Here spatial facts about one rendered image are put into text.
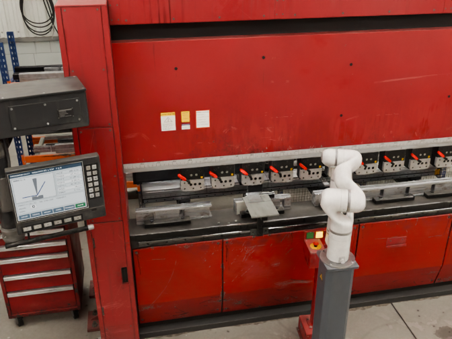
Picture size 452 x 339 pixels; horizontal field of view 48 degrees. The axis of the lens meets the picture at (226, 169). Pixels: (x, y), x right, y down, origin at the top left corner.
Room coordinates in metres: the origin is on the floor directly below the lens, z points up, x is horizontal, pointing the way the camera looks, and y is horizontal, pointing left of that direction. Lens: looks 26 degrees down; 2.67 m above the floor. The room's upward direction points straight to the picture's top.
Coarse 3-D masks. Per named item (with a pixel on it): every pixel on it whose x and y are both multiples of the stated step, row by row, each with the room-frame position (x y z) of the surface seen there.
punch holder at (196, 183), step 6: (186, 168) 2.92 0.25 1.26; (192, 168) 2.92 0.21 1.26; (198, 168) 2.93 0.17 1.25; (180, 174) 2.91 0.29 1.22; (186, 174) 2.92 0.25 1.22; (192, 174) 2.92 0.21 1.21; (198, 174) 2.93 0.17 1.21; (180, 180) 2.92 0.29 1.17; (192, 180) 2.92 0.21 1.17; (198, 180) 2.93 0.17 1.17; (186, 186) 2.91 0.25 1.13; (192, 186) 2.92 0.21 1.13; (198, 186) 2.93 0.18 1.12
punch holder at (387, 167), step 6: (396, 150) 3.20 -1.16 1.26; (402, 150) 3.21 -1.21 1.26; (390, 156) 3.19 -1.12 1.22; (396, 156) 3.20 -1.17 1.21; (402, 156) 3.21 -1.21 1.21; (384, 162) 3.19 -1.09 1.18; (396, 162) 3.20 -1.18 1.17; (402, 162) 3.21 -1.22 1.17; (384, 168) 3.18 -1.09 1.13; (390, 168) 3.19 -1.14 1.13; (396, 168) 3.20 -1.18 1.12; (402, 168) 3.21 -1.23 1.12
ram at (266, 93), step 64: (128, 64) 2.86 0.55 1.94; (192, 64) 2.93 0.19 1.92; (256, 64) 3.01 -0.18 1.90; (320, 64) 3.08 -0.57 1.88; (384, 64) 3.17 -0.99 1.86; (448, 64) 3.26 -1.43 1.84; (128, 128) 2.85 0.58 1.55; (192, 128) 2.93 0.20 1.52; (256, 128) 3.01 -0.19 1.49; (320, 128) 3.09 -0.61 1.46; (384, 128) 3.18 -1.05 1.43; (448, 128) 3.27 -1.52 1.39
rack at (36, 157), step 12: (12, 36) 4.78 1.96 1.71; (0, 48) 4.32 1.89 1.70; (12, 48) 4.79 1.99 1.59; (0, 60) 4.33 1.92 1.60; (12, 60) 4.77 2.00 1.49; (24, 156) 4.33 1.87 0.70; (36, 156) 4.34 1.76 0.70; (48, 156) 4.36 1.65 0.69; (60, 156) 4.38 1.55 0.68; (144, 204) 4.51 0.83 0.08
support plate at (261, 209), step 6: (246, 198) 2.99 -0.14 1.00; (264, 198) 2.99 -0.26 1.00; (246, 204) 2.91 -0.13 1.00; (252, 204) 2.91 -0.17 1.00; (258, 204) 2.91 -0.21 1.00; (264, 204) 2.91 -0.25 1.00; (270, 204) 2.91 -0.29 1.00; (252, 210) 2.84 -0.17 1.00; (258, 210) 2.84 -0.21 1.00; (264, 210) 2.84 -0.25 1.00; (270, 210) 2.84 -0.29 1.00; (276, 210) 2.84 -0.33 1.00; (252, 216) 2.77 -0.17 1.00; (258, 216) 2.77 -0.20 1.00; (264, 216) 2.77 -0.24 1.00; (270, 216) 2.78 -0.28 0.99
